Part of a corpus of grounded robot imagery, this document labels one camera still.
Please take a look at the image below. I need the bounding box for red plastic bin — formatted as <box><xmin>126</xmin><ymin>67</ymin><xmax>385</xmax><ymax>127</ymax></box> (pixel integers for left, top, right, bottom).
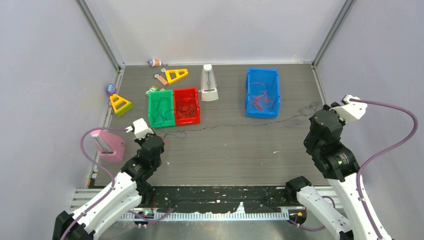
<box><xmin>172</xmin><ymin>87</ymin><xmax>201</xmax><ymax>126</ymax></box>

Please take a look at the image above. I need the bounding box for green plastic bin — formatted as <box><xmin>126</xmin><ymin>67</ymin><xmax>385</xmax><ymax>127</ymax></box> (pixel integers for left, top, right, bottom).
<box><xmin>148</xmin><ymin>90</ymin><xmax>176</xmax><ymax>128</ymax></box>

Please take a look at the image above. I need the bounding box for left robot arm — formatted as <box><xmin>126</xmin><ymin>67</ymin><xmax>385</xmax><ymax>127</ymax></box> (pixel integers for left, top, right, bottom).
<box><xmin>52</xmin><ymin>133</ymin><xmax>165</xmax><ymax>240</ymax></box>

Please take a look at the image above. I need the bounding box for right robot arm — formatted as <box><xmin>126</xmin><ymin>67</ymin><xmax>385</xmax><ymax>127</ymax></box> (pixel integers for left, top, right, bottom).
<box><xmin>284</xmin><ymin>101</ymin><xmax>392</xmax><ymax>240</ymax></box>

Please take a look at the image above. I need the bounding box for white metronome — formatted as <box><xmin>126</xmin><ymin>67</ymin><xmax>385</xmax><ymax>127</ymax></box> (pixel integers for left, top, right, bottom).
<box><xmin>200</xmin><ymin>64</ymin><xmax>219</xmax><ymax>102</ymax></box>

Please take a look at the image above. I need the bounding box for blue plastic bin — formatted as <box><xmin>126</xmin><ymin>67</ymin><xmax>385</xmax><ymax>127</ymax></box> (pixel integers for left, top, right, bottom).
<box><xmin>245</xmin><ymin>67</ymin><xmax>282</xmax><ymax>119</ymax></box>

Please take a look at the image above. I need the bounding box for yellow triangle toy rear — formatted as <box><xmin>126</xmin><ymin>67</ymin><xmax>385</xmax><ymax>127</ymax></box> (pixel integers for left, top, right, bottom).
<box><xmin>165</xmin><ymin>68</ymin><xmax>189</xmax><ymax>85</ymax></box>

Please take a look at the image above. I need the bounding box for yellow triangle toy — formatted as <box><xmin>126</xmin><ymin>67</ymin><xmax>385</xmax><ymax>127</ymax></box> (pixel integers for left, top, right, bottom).
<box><xmin>165</xmin><ymin>68</ymin><xmax>189</xmax><ymax>85</ymax></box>
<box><xmin>109</xmin><ymin>93</ymin><xmax>133</xmax><ymax>117</ymax></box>

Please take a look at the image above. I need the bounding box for tan wooden strip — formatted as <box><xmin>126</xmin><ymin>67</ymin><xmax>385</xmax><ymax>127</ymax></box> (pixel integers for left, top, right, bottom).
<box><xmin>153</xmin><ymin>73</ymin><xmax>169</xmax><ymax>86</ymax></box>

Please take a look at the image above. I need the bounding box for green toy block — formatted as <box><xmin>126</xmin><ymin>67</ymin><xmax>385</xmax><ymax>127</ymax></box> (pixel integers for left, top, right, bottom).
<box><xmin>145</xmin><ymin>85</ymin><xmax>159</xmax><ymax>96</ymax></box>

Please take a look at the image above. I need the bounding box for small figurine toy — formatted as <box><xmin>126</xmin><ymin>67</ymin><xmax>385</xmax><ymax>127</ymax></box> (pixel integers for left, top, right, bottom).
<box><xmin>146</xmin><ymin>58</ymin><xmax>163</xmax><ymax>67</ymax></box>

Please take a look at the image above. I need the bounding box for yellow triangle toy left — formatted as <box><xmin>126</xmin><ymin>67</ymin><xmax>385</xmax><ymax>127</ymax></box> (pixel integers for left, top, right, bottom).
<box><xmin>109</xmin><ymin>93</ymin><xmax>133</xmax><ymax>117</ymax></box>

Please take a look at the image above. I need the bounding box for pink metronome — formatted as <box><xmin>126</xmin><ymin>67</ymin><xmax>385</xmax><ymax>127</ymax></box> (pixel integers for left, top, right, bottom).
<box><xmin>89</xmin><ymin>130</ymin><xmax>126</xmax><ymax>163</ymax></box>

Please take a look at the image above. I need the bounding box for purple round toy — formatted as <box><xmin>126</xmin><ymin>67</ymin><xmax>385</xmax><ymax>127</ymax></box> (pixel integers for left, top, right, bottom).
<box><xmin>105</xmin><ymin>83</ymin><xmax>117</xmax><ymax>97</ymax></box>

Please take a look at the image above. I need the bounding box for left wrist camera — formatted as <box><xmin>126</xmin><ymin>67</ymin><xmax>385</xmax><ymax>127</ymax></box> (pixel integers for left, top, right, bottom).
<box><xmin>125</xmin><ymin>118</ymin><xmax>154</xmax><ymax>140</ymax></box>

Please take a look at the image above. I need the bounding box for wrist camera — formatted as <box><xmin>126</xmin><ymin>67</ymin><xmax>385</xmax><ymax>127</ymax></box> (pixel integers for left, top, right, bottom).
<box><xmin>125</xmin><ymin>118</ymin><xmax>154</xmax><ymax>140</ymax></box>
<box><xmin>330</xmin><ymin>94</ymin><xmax>368</xmax><ymax>124</ymax></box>

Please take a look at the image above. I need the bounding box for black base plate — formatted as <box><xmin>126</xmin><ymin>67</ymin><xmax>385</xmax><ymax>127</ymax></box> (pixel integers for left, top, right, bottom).
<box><xmin>137</xmin><ymin>186</ymin><xmax>305</xmax><ymax>214</ymax></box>

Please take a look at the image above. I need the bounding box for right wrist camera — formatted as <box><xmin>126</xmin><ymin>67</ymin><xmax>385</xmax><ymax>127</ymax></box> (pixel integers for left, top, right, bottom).
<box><xmin>330</xmin><ymin>94</ymin><xmax>368</xmax><ymax>124</ymax></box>

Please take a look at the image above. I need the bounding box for aluminium rail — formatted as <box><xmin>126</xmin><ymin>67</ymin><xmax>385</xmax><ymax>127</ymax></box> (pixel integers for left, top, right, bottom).
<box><xmin>70</xmin><ymin>187</ymin><xmax>345</xmax><ymax>223</ymax></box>

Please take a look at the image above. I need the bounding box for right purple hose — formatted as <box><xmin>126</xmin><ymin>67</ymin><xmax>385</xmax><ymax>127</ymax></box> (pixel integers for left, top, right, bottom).
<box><xmin>286</xmin><ymin>98</ymin><xmax>419</xmax><ymax>240</ymax></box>

